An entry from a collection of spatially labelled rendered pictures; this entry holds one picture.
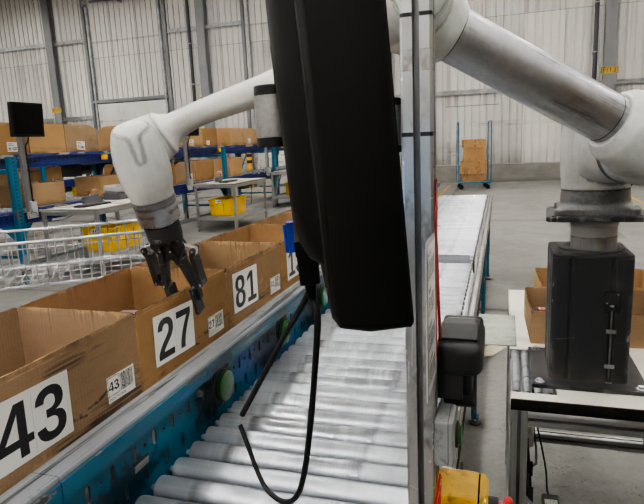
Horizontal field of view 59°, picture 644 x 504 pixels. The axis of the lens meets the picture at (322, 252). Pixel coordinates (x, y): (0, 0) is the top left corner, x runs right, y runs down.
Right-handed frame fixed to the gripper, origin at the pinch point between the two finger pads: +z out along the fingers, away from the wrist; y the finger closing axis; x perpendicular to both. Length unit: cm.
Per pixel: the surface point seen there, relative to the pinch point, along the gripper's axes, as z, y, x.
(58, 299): -3.8, -28.5, -7.2
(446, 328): -16, 61, -26
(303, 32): -65, 58, -61
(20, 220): 153, -413, 327
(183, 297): -1.5, 0.5, -1.3
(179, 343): 6.4, 0.5, -7.9
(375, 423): 28, 43, -6
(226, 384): 19.4, 8.2, -6.4
